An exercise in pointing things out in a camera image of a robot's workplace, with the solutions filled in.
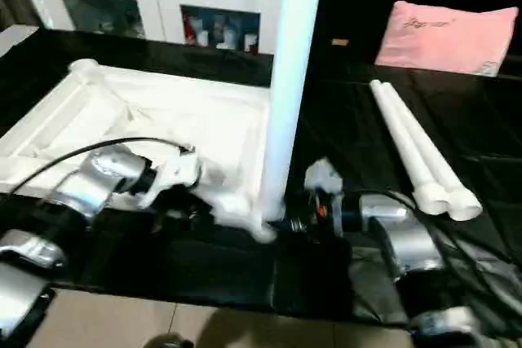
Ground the white plastic table top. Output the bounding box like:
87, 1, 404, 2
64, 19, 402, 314
0, 58, 287, 244

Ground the white plastic table leg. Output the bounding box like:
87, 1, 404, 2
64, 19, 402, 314
258, 0, 328, 223
378, 82, 485, 222
369, 81, 450, 216

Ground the black work mat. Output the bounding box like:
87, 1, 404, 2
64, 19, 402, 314
0, 28, 522, 328

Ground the dark left robot foot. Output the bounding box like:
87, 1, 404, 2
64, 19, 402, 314
145, 333, 193, 348

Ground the red and white carton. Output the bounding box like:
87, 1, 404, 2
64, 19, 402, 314
183, 13, 196, 44

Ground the pink pillow with print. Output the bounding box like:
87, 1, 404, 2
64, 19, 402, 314
374, 0, 520, 79

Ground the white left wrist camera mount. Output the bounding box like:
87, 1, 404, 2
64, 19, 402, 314
139, 145, 201, 209

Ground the black left wrist camera cable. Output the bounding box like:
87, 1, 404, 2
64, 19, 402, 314
10, 137, 196, 197

